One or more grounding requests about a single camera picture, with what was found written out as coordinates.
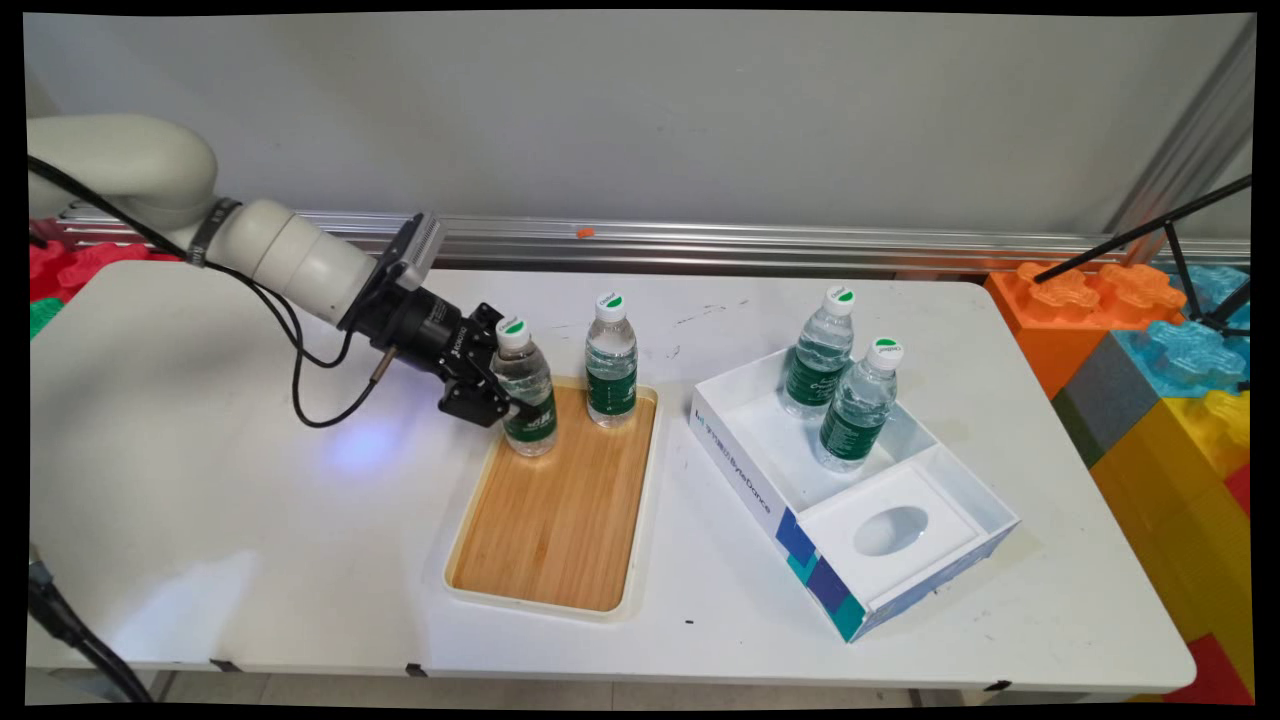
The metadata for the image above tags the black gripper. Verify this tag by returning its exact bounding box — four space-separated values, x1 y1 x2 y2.
340 268 515 430

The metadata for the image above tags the clear water bottle green label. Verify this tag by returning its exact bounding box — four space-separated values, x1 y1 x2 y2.
782 285 857 419
585 292 639 429
815 337 905 474
490 316 559 458

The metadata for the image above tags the bamboo tray cream rim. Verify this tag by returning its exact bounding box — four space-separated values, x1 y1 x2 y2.
443 375 661 623

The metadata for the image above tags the red foam puzzle mat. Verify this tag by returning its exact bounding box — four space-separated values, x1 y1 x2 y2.
28 240 181 301

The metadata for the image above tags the white cardboard box blue print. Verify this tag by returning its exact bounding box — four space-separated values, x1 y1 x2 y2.
688 345 1022 644

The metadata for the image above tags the orange foam block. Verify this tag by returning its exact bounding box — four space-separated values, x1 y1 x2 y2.
985 262 1186 399

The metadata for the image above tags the black tripod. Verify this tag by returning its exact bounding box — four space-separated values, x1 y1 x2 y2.
1033 175 1253 336

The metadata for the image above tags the grey foam block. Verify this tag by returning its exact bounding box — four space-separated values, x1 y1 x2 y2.
1052 332 1161 469

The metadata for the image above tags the blue foam block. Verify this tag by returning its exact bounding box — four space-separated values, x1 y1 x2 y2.
1112 320 1251 399
1165 265 1251 331

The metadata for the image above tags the red foam block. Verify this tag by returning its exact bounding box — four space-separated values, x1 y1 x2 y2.
1165 635 1253 706

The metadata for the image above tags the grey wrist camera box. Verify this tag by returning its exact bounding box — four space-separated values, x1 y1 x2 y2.
385 213 446 293

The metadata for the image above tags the thin black cable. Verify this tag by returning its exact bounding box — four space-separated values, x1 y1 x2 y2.
290 320 399 429
28 155 356 369

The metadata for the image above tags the horizontal aluminium rail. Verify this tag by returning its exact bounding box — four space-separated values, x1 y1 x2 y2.
55 205 1251 271

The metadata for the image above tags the thick black cable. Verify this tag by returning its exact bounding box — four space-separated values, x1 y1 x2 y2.
28 560 151 704

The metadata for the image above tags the slanted aluminium post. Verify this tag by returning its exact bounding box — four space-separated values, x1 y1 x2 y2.
1105 20 1256 241

